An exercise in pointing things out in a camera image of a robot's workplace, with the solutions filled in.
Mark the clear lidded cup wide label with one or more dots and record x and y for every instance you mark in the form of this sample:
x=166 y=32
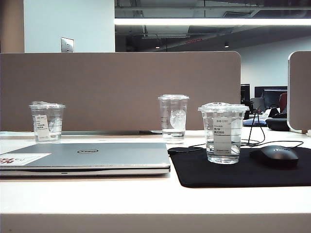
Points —
x=223 y=136

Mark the tall clear cup white logo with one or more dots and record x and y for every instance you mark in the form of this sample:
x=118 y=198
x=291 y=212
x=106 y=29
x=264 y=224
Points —
x=173 y=121

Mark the silver closed laptop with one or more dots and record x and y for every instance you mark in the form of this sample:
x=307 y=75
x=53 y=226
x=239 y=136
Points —
x=97 y=157

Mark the short clear cup small label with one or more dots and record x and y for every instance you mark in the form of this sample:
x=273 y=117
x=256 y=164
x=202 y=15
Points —
x=47 y=121

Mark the white red laptop sticker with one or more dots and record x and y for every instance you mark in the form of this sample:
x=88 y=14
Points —
x=22 y=159

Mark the brown fabric desk divider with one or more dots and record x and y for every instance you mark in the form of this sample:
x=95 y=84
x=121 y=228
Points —
x=109 y=85

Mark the black mouse pad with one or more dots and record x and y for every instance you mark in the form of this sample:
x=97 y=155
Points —
x=194 y=170

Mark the narrow black background monitor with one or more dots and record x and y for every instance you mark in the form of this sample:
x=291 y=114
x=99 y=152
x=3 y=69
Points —
x=245 y=91

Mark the blue cloth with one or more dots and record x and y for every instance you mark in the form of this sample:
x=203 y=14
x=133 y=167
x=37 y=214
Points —
x=253 y=122

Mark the long ceiling light strip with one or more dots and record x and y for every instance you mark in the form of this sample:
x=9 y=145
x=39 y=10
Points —
x=206 y=21

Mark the black round bag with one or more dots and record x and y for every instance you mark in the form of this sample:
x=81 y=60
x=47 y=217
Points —
x=277 y=123

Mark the black computer mouse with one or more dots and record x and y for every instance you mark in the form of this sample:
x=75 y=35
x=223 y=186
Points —
x=277 y=155

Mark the person in orange shirt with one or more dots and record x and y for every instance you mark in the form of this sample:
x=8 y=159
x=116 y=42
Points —
x=283 y=103

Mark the grey white-edged desk divider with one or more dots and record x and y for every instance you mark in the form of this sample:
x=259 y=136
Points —
x=301 y=92

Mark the metal wall switch plate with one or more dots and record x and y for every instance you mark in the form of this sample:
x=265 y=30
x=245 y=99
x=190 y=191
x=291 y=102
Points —
x=67 y=44

